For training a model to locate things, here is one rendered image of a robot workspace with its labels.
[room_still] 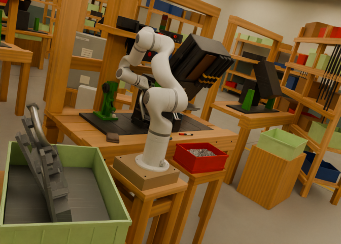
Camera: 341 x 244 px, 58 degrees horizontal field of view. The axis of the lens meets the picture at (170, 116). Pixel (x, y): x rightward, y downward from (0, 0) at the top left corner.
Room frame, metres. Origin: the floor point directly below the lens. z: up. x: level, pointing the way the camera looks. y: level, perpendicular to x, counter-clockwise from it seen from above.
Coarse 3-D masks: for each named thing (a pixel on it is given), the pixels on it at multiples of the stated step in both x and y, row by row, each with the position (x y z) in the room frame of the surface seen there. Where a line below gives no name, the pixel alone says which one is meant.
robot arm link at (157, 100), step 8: (152, 88) 1.50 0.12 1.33; (160, 88) 1.52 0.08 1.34; (144, 96) 1.51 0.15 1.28; (152, 96) 1.47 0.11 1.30; (160, 96) 1.48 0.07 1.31; (168, 96) 1.50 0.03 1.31; (152, 104) 1.46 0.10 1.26; (160, 104) 1.47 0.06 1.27; (168, 104) 1.50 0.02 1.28; (152, 112) 1.48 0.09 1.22; (160, 112) 1.49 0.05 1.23; (152, 120) 1.51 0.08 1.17; (160, 120) 1.49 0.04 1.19; (168, 120) 1.56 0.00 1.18; (152, 128) 1.51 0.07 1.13; (160, 128) 1.50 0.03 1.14; (168, 128) 1.52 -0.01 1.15
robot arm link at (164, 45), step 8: (160, 40) 1.77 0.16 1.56; (168, 40) 1.80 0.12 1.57; (152, 48) 1.76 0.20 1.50; (160, 48) 1.78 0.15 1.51; (168, 48) 1.75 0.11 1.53; (160, 56) 1.68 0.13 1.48; (168, 56) 1.74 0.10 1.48; (152, 64) 1.67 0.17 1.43; (160, 64) 1.64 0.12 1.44; (168, 64) 1.68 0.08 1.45; (152, 72) 1.67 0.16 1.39; (160, 72) 1.62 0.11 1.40; (168, 72) 1.63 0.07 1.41; (160, 80) 1.62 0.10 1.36; (168, 80) 1.61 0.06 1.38; (176, 80) 1.61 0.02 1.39; (168, 88) 1.62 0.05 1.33; (176, 88) 1.58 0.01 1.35; (176, 96) 1.53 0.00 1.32; (184, 96) 1.56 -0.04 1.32; (176, 104) 1.52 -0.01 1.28; (184, 104) 1.54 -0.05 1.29; (176, 112) 1.56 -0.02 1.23
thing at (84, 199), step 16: (16, 176) 1.21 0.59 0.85; (32, 176) 1.25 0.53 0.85; (64, 176) 1.32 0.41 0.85; (80, 176) 1.36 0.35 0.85; (16, 192) 1.10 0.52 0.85; (32, 192) 1.13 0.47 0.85; (80, 192) 1.22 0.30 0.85; (96, 192) 1.25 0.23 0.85; (16, 208) 1.00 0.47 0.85; (32, 208) 1.03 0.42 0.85; (80, 208) 1.10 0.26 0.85; (96, 208) 1.13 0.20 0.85
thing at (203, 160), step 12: (180, 144) 2.00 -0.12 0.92; (192, 144) 2.07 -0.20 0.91; (204, 144) 2.16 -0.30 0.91; (180, 156) 1.94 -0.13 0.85; (192, 156) 1.85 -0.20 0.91; (204, 156) 1.88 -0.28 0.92; (216, 156) 1.95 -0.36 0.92; (228, 156) 2.03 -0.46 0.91; (192, 168) 1.83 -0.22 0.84; (204, 168) 1.90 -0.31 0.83; (216, 168) 1.97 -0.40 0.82
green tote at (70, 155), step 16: (16, 144) 1.30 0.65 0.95; (16, 160) 1.31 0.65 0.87; (64, 160) 1.41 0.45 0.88; (80, 160) 1.45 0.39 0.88; (96, 160) 1.43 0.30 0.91; (96, 176) 1.38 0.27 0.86; (112, 192) 1.15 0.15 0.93; (0, 208) 0.84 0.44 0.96; (112, 208) 1.11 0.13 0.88; (0, 224) 0.77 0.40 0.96; (16, 224) 0.79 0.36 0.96; (32, 224) 0.80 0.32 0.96; (48, 224) 0.82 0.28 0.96; (64, 224) 0.84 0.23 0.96; (80, 224) 0.87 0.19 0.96; (96, 224) 0.89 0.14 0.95; (112, 224) 0.92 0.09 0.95; (128, 224) 0.95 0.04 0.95; (0, 240) 0.76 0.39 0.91; (16, 240) 0.79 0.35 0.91; (32, 240) 0.81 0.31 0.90; (48, 240) 0.83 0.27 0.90; (64, 240) 0.85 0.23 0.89; (80, 240) 0.88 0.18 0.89; (96, 240) 0.90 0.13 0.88; (112, 240) 0.93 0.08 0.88
